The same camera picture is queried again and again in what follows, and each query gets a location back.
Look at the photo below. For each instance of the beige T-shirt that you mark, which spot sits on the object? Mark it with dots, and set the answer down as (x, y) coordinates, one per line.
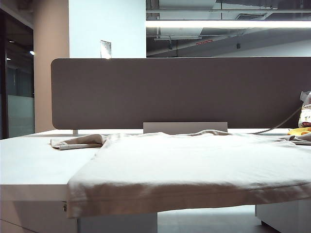
(170, 157)

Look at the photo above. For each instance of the grey-brown desk partition screen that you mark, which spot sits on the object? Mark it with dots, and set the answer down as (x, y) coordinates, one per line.
(170, 92)

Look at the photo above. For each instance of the red ceiling sign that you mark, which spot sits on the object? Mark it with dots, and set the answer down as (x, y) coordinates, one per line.
(204, 42)

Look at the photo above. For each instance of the round cabinet lock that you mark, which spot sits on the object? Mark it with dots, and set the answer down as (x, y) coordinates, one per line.
(65, 208)

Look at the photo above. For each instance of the ceiling air vent grille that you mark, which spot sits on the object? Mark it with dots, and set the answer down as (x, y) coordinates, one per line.
(250, 16)

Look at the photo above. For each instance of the yellow cloth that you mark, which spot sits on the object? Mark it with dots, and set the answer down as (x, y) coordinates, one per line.
(300, 131)

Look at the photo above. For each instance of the white plastic snack bag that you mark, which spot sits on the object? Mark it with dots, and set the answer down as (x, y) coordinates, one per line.
(306, 114)

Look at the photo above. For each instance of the white cabinet on castors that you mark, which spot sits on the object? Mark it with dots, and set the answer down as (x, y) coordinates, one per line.
(286, 218)

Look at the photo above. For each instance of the white partition support bracket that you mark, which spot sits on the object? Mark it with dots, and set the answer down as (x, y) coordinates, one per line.
(75, 132)

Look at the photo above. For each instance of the silver wall plate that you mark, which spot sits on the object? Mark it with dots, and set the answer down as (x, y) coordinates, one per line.
(106, 48)

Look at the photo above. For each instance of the white drawer pedestal cabinet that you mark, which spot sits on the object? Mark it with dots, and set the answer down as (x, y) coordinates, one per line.
(36, 218)

